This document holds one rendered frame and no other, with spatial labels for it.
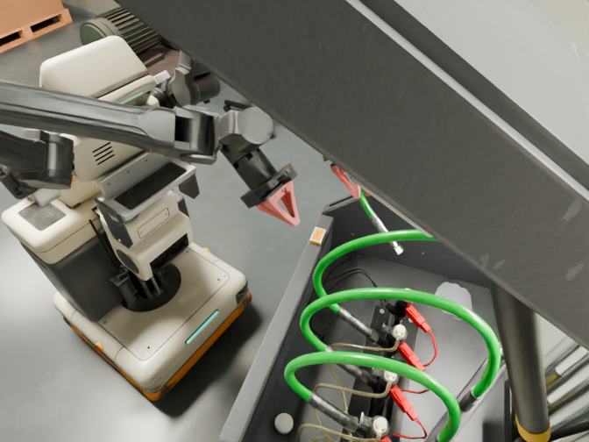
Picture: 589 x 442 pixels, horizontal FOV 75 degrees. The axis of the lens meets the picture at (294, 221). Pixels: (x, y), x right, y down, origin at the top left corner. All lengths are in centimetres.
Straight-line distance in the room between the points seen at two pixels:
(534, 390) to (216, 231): 221
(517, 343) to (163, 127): 53
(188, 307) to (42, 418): 75
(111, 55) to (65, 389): 151
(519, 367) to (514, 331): 3
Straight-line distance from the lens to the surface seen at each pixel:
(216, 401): 187
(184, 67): 108
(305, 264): 99
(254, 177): 66
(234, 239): 233
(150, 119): 62
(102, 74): 100
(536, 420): 30
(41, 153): 90
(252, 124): 59
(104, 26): 358
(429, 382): 48
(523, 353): 23
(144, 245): 131
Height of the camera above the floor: 174
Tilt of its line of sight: 46 degrees down
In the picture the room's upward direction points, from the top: straight up
